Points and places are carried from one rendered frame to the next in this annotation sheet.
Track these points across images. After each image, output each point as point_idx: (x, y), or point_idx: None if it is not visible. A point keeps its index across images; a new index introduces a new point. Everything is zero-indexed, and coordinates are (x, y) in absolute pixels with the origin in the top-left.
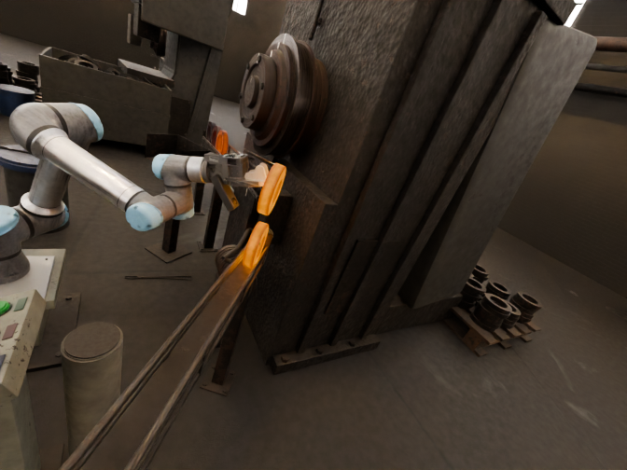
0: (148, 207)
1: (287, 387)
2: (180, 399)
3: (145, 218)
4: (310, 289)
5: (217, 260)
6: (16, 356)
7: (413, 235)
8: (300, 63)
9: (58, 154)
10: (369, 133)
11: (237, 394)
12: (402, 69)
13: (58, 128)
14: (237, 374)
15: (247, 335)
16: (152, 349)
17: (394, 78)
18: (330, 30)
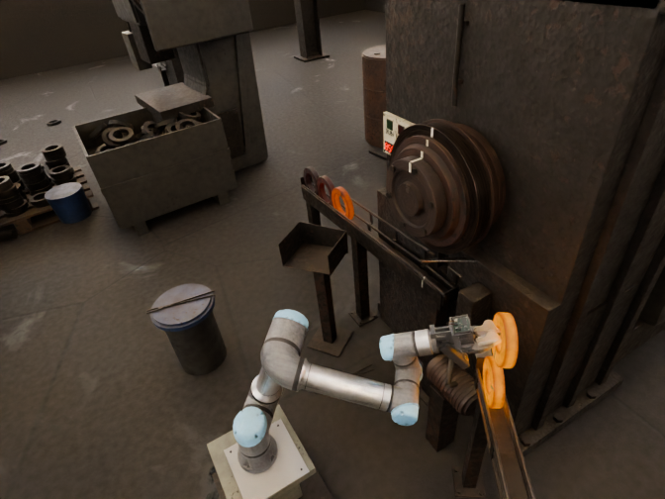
0: (410, 407)
1: (540, 469)
2: None
3: (412, 419)
4: (540, 377)
5: (433, 379)
6: None
7: (647, 271)
8: (472, 172)
9: (319, 387)
10: (586, 236)
11: (495, 493)
12: (616, 167)
13: (303, 360)
14: (482, 470)
15: (467, 419)
16: (390, 467)
17: (608, 180)
18: (483, 98)
